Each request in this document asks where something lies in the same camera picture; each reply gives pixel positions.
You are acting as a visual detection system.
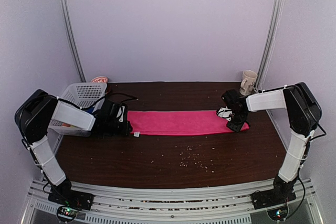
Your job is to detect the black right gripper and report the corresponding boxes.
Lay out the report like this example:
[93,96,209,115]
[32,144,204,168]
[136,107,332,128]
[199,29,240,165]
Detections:
[226,111,248,133]

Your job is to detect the orange bunny towel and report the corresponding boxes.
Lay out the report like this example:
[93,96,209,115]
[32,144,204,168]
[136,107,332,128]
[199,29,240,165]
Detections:
[61,123,75,127]

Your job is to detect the red white bowl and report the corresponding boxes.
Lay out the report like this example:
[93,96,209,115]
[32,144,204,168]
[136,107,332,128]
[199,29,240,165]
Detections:
[91,76,109,83]

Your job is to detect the blue rolled towel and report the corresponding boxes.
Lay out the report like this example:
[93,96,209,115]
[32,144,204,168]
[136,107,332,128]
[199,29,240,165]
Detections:
[85,107,95,114]

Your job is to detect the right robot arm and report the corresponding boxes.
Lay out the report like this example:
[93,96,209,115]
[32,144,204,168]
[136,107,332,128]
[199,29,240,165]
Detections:
[222,82,322,204]

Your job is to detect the white plastic basket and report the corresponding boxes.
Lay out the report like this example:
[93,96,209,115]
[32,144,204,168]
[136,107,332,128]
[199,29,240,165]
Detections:
[48,82,107,136]

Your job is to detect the right aluminium post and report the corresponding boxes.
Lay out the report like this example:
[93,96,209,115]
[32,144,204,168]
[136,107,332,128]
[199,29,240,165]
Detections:
[255,0,284,89]

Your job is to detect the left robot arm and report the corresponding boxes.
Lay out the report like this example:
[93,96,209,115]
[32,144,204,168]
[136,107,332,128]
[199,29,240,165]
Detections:
[15,89,133,205]

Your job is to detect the aluminium post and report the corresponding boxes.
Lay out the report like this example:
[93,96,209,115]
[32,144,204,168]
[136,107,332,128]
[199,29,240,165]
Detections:
[60,0,86,82]
[255,0,284,89]

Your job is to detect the pink towel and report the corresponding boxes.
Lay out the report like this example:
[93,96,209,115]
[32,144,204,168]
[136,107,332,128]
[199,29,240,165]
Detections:
[127,110,250,137]

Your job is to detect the left aluminium post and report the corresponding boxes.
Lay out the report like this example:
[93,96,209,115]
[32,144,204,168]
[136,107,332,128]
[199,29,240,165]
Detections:
[60,0,86,82]

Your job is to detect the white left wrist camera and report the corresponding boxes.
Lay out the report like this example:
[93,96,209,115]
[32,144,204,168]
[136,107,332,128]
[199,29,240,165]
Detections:
[117,104,128,123]

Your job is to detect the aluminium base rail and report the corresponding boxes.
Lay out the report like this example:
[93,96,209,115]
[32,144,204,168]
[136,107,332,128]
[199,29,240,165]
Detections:
[19,179,326,223]

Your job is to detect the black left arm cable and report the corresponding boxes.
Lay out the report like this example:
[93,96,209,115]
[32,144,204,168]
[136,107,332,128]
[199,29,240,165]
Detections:
[57,92,139,109]

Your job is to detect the beige printed mug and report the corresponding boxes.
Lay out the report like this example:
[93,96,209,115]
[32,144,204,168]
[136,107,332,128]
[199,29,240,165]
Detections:
[239,70,258,96]

